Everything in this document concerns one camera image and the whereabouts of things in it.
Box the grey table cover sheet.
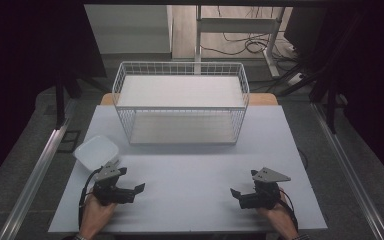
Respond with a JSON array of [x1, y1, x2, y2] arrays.
[[47, 104, 328, 234]]

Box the black square floor frame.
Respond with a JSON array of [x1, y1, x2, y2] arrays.
[[57, 129, 82, 155]]

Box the white power strip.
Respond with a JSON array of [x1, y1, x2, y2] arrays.
[[287, 72, 305, 87]]

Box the wooden table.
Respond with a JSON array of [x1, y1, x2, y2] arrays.
[[99, 92, 279, 107]]

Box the metal floor rail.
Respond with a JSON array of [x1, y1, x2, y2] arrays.
[[0, 118, 72, 240], [309, 102, 384, 240]]

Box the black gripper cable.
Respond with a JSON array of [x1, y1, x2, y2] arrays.
[[279, 189, 300, 233], [77, 166, 104, 231]]

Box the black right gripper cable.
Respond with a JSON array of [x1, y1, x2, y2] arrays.
[[279, 189, 300, 233]]

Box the white wire basket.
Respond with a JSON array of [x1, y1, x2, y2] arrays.
[[111, 60, 250, 146]]

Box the white plastic container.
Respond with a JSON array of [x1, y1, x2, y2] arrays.
[[72, 134, 120, 172]]

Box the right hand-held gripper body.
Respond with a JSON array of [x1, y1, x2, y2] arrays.
[[238, 166, 292, 211]]

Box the person's right hand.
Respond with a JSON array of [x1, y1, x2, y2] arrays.
[[255, 188, 299, 240]]

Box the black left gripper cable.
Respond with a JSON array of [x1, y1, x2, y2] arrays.
[[77, 166, 104, 231]]

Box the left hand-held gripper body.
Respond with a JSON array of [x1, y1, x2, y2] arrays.
[[92, 161, 137, 207]]

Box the white desk frame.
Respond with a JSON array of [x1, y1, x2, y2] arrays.
[[194, 4, 287, 78]]

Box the person's left hand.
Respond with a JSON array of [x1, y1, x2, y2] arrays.
[[78, 190, 118, 240]]

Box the dark curtain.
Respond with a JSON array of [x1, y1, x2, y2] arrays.
[[308, 6, 384, 183], [0, 0, 108, 196]]

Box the black floor cables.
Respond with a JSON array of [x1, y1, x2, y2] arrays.
[[200, 5, 296, 63]]

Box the black tripod stand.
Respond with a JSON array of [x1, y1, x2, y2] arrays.
[[53, 64, 112, 132], [266, 13, 368, 135]]

